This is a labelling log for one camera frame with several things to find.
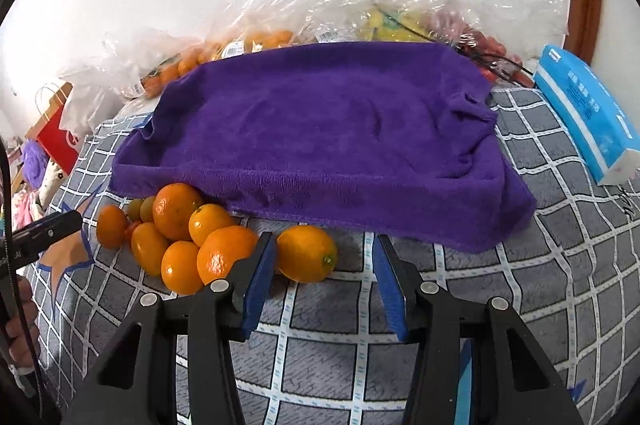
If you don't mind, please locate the small green-yellow fruit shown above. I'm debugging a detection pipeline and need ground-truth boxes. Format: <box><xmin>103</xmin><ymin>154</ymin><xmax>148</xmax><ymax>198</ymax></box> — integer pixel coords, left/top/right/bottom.
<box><xmin>126</xmin><ymin>198</ymin><xmax>143</xmax><ymax>223</ymax></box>

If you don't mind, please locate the small orange back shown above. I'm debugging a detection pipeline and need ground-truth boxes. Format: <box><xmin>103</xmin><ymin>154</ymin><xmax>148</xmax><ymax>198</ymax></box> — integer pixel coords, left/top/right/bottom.
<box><xmin>189</xmin><ymin>204</ymin><xmax>236</xmax><ymax>247</ymax></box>

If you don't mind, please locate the small orange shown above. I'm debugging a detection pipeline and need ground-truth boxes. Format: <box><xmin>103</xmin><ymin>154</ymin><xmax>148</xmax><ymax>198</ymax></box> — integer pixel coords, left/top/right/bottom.
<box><xmin>160</xmin><ymin>241</ymin><xmax>203</xmax><ymax>296</ymax></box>
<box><xmin>277</xmin><ymin>225</ymin><xmax>338</xmax><ymax>283</ymax></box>
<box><xmin>189</xmin><ymin>204</ymin><xmax>236</xmax><ymax>247</ymax></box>

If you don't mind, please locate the left hand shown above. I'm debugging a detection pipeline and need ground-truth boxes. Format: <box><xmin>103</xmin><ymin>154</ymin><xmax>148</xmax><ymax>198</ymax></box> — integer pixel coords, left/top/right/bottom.
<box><xmin>3</xmin><ymin>274</ymin><xmax>42</xmax><ymax>371</ymax></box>

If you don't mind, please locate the pile of children's clothes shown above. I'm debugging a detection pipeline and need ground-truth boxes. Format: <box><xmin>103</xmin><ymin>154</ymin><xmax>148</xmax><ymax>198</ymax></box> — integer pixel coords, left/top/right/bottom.
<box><xmin>12</xmin><ymin>140</ymin><xmax>68</xmax><ymax>230</ymax></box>

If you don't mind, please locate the red paper bag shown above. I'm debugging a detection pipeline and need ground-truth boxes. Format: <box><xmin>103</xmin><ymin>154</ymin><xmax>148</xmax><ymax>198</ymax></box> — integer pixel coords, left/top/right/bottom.
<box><xmin>26</xmin><ymin>82</ymin><xmax>81</xmax><ymax>174</ymax></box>

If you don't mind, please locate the small red tomato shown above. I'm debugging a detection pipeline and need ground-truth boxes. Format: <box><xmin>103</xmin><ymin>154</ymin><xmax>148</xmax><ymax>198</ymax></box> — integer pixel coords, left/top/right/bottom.
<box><xmin>124</xmin><ymin>220</ymin><xmax>141</xmax><ymax>246</ymax></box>

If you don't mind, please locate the oval orange fruit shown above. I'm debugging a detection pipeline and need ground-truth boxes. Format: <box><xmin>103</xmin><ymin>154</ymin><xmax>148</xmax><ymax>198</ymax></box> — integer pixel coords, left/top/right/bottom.
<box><xmin>130</xmin><ymin>223</ymin><xmax>170</xmax><ymax>277</ymax></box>

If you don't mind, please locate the small yellow-green fruit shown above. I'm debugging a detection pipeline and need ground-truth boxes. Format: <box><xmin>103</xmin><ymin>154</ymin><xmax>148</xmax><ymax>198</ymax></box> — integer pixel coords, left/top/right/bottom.
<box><xmin>139</xmin><ymin>196</ymin><xmax>155</xmax><ymax>223</ymax></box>

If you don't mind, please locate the small orange front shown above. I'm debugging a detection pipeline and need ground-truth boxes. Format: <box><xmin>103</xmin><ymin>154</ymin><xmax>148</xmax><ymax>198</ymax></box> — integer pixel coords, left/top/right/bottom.
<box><xmin>160</xmin><ymin>241</ymin><xmax>203</xmax><ymax>296</ymax></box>

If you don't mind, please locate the large orange back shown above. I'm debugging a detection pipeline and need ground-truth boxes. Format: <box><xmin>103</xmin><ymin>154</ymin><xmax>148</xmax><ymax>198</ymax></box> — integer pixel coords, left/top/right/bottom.
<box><xmin>152</xmin><ymin>182</ymin><xmax>203</xmax><ymax>241</ymax></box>

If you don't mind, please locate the large orange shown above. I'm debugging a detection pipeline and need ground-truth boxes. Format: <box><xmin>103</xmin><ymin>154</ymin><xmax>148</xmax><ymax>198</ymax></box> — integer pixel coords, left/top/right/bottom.
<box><xmin>152</xmin><ymin>182</ymin><xmax>203</xmax><ymax>241</ymax></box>
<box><xmin>196</xmin><ymin>226</ymin><xmax>258</xmax><ymax>285</ymax></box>

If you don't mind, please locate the large orange right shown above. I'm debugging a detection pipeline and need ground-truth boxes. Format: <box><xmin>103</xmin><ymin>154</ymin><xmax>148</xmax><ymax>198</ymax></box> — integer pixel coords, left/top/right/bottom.
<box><xmin>196</xmin><ymin>226</ymin><xmax>258</xmax><ymax>285</ymax></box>

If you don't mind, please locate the white plastic bag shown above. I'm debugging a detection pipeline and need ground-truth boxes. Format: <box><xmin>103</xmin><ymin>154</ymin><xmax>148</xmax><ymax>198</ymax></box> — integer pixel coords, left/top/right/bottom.
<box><xmin>58</xmin><ymin>63</ymin><xmax>130</xmax><ymax>139</ymax></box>

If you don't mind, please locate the grey checked blanket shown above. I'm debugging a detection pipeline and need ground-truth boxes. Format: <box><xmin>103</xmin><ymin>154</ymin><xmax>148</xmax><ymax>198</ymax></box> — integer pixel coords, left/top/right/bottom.
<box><xmin>25</xmin><ymin>88</ymin><xmax>639</xmax><ymax>424</ymax></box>

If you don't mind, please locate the clear bag of oranges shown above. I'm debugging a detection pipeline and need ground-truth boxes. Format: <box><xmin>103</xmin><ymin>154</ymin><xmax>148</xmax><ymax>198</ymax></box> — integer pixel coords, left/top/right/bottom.
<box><xmin>113</xmin><ymin>28</ymin><xmax>262</xmax><ymax>99</ymax></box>

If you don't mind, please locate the blue tissue pack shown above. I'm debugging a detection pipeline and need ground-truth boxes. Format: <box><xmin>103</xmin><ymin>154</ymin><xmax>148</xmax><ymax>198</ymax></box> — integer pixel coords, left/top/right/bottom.
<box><xmin>534</xmin><ymin>44</ymin><xmax>639</xmax><ymax>185</ymax></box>

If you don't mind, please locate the purple towel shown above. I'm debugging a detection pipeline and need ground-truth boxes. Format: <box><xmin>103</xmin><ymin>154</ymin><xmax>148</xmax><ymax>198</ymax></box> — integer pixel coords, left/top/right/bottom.
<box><xmin>110</xmin><ymin>42</ymin><xmax>536</xmax><ymax>253</ymax></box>

